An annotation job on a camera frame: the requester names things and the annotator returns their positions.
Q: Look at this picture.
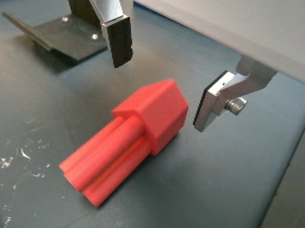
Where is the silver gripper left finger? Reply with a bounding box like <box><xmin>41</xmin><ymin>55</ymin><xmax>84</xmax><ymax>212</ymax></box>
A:
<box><xmin>89</xmin><ymin>0</ymin><xmax>133</xmax><ymax>68</ymax></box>

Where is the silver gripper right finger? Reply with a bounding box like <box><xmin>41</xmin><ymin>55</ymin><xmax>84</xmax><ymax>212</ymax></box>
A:
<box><xmin>192</xmin><ymin>55</ymin><xmax>278</xmax><ymax>132</ymax></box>

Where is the red three prong object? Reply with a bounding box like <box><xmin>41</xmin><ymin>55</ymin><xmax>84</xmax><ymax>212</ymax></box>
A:
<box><xmin>60</xmin><ymin>79</ymin><xmax>188</xmax><ymax>206</ymax></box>

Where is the black curved fixture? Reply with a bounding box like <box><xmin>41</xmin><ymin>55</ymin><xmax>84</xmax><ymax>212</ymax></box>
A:
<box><xmin>2</xmin><ymin>0</ymin><xmax>107</xmax><ymax>64</ymax></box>

